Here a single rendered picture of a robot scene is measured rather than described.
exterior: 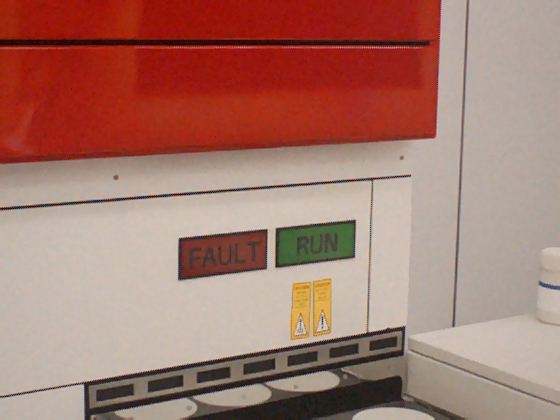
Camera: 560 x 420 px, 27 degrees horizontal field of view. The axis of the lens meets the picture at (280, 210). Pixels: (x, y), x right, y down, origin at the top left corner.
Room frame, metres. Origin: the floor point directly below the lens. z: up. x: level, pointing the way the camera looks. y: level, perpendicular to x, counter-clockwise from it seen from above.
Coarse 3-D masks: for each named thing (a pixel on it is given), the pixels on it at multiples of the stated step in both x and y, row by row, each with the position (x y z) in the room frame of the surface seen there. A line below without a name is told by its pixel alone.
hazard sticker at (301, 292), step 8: (296, 288) 1.35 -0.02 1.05; (304, 288) 1.36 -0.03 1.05; (296, 296) 1.35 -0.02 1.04; (304, 296) 1.36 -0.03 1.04; (296, 304) 1.35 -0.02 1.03; (304, 304) 1.36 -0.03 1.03; (296, 312) 1.35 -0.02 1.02; (304, 312) 1.36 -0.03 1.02; (296, 320) 1.35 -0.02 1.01; (304, 320) 1.36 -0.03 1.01; (296, 328) 1.35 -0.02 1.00; (304, 328) 1.36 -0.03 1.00; (296, 336) 1.35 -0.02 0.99; (304, 336) 1.36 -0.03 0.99
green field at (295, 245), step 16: (352, 224) 1.40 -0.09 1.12; (288, 240) 1.34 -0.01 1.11; (304, 240) 1.36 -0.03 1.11; (320, 240) 1.37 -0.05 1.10; (336, 240) 1.38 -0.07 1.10; (352, 240) 1.40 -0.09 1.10; (288, 256) 1.34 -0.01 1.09; (304, 256) 1.36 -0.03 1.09; (320, 256) 1.37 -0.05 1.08; (336, 256) 1.38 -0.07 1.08
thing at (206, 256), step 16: (208, 240) 1.28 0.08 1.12; (224, 240) 1.29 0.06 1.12; (240, 240) 1.31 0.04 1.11; (256, 240) 1.32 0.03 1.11; (192, 256) 1.27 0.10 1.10; (208, 256) 1.28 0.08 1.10; (224, 256) 1.29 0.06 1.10; (240, 256) 1.31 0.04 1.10; (256, 256) 1.32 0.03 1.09; (192, 272) 1.27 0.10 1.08; (208, 272) 1.28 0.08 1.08
